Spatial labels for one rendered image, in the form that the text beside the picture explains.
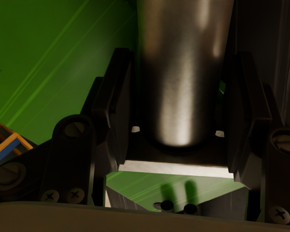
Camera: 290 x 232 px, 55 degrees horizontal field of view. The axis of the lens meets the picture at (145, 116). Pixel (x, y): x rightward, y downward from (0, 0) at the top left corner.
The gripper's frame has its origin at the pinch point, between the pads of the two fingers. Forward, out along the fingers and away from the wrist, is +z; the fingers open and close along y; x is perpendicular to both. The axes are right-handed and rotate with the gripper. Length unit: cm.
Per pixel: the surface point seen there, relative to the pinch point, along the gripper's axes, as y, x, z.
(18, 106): -9.1, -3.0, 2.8
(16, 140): -302, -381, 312
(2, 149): -312, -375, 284
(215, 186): 2.7, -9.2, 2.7
